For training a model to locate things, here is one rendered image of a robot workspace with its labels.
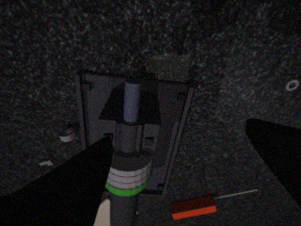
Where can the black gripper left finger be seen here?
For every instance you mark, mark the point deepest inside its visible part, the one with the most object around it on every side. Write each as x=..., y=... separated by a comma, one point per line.
x=69, y=195

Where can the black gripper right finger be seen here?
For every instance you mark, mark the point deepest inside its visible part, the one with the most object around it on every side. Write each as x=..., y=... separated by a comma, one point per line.
x=280, y=148

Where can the red-handled screwdriver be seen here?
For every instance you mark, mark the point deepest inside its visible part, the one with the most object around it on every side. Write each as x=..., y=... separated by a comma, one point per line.
x=199, y=206

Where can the green spacer ring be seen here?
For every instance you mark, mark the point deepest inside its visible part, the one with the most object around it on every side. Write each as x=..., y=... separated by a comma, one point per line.
x=126, y=191

